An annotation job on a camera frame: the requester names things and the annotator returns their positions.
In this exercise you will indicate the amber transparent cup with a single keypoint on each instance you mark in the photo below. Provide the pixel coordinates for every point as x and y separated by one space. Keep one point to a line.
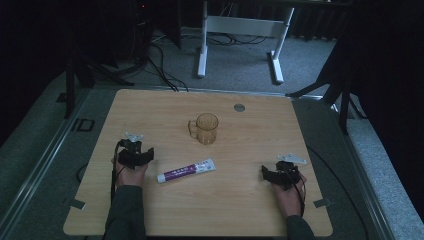
206 128

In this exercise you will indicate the black tripod stand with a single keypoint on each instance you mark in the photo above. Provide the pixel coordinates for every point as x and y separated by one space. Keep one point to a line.
70 86

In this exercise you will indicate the black computer tower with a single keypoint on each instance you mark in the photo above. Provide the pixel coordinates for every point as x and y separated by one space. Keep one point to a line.
141 30

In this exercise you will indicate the person's left hand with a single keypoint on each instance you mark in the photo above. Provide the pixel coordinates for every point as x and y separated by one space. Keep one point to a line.
130 176

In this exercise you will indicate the person's right hand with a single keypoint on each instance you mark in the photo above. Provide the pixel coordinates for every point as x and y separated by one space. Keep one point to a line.
289 200

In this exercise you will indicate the dark curtain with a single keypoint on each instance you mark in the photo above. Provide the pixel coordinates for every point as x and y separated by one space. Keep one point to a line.
390 83

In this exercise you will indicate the grey tape piece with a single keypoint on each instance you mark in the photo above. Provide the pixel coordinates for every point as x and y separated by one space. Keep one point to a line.
76 203
322 202

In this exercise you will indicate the metal floor rail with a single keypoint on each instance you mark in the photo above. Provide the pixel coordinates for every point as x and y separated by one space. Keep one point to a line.
43 156
361 173

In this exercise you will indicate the purple and white toothpaste tube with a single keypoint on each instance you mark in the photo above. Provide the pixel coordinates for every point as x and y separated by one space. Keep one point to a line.
186 170

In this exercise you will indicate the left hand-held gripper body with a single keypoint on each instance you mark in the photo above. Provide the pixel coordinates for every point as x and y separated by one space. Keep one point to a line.
130 156

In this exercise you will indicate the white desk frame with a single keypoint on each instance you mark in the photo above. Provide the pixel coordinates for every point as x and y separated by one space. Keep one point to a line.
246 26

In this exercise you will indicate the round silver table grommet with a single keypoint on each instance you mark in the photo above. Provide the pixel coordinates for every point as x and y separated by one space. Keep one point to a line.
239 107

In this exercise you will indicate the black metal stand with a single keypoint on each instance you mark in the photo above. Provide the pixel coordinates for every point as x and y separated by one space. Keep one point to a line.
343 100

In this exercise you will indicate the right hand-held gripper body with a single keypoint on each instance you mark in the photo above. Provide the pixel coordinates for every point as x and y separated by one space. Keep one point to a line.
287 173

